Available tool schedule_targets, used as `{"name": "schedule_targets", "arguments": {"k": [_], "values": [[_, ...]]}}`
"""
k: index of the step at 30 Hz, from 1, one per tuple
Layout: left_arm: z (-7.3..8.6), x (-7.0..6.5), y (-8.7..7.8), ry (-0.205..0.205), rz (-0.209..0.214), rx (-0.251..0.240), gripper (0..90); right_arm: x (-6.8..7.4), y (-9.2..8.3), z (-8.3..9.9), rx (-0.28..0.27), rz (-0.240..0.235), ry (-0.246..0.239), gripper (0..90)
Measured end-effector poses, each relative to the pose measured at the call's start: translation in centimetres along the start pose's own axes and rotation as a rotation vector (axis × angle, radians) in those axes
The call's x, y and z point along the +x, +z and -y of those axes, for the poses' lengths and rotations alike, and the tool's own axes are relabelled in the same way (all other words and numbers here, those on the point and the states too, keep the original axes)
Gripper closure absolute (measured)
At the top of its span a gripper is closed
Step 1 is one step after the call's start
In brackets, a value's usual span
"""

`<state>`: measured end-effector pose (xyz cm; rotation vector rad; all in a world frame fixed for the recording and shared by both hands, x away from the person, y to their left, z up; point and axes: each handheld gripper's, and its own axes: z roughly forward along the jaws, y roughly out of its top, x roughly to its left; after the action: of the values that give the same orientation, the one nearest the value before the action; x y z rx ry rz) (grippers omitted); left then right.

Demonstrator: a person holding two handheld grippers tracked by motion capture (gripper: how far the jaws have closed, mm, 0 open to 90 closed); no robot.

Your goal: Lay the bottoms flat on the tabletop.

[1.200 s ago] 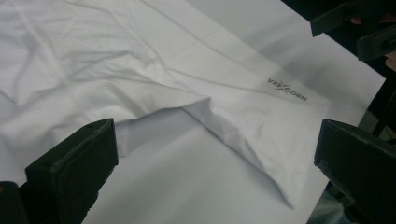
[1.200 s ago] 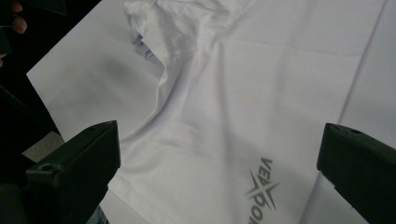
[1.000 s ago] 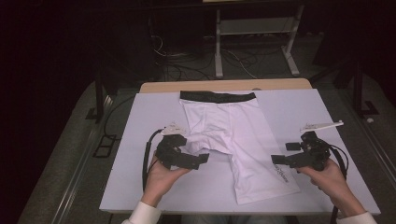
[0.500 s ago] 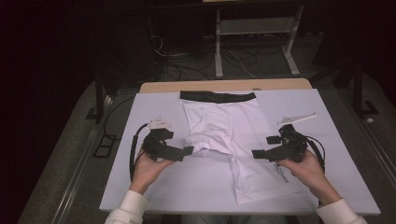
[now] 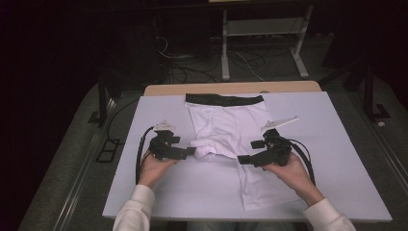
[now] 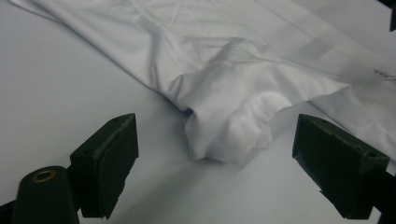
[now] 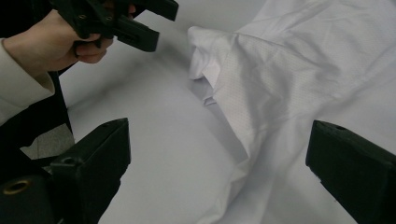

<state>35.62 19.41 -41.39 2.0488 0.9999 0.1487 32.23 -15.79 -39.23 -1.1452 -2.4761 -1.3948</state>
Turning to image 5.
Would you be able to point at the black metal stand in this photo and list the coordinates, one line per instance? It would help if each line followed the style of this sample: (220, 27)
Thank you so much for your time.
(369, 93)
(103, 96)

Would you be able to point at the black floor frame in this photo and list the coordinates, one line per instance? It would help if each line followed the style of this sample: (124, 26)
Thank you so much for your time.
(102, 154)

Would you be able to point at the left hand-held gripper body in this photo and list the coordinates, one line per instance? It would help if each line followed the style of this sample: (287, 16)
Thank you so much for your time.
(160, 146)

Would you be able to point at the white metal stand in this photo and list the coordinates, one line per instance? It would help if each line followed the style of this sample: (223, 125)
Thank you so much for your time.
(225, 48)

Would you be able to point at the person's right hand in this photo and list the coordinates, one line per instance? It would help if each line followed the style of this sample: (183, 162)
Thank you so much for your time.
(295, 178)

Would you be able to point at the white boxer briefs black waistband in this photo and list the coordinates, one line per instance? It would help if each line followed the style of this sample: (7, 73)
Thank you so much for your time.
(231, 128)

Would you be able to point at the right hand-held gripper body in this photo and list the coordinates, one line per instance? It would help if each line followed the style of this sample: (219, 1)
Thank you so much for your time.
(277, 149)

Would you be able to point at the small white round object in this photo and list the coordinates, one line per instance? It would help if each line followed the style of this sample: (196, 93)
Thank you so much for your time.
(380, 123)

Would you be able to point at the person's left hand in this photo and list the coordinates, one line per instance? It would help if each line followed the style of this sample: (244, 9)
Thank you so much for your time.
(152, 171)

